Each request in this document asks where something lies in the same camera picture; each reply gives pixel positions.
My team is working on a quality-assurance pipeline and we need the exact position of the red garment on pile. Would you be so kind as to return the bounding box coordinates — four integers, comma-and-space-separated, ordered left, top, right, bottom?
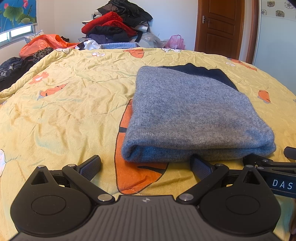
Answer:
81, 11, 137, 37

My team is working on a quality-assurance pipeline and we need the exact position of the lotus flower window blind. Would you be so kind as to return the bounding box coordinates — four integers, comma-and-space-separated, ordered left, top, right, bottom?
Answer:
0, 0, 37, 33

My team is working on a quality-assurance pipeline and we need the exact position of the pink plastic bag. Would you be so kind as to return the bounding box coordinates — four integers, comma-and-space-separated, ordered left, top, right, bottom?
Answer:
165, 35, 185, 50

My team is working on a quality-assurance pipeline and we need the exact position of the window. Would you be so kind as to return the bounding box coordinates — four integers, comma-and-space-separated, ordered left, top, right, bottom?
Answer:
1, 25, 35, 48

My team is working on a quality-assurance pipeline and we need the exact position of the orange garment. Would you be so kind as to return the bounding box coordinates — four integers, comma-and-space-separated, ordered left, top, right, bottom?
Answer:
19, 34, 78, 58

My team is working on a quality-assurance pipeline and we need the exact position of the dark navy garment on pile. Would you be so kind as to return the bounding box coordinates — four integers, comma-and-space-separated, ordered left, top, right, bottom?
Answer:
86, 26, 130, 44

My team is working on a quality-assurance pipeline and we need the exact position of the black garment on pile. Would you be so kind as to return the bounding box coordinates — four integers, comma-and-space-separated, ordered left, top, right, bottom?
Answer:
95, 0, 153, 28

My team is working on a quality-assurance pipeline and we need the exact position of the yellow patterned quilt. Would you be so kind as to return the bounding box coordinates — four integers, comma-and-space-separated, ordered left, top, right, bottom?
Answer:
1, 48, 295, 240

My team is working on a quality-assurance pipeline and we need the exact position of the brown wooden door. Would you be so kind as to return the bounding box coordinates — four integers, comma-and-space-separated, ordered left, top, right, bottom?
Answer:
195, 0, 245, 59

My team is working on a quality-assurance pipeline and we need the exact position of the light blue folded cloth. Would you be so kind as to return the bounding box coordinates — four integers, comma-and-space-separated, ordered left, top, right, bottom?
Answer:
100, 42, 139, 49

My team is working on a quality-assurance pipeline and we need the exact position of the white wardrobe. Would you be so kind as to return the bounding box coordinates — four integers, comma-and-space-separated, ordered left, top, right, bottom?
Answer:
254, 1, 296, 93

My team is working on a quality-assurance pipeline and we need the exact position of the white silver plastic bag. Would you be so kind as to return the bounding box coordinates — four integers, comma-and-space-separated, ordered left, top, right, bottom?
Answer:
75, 40, 101, 50

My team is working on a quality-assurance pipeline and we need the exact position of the grey knit sweater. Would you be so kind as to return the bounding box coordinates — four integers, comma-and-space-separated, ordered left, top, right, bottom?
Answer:
121, 66, 276, 163

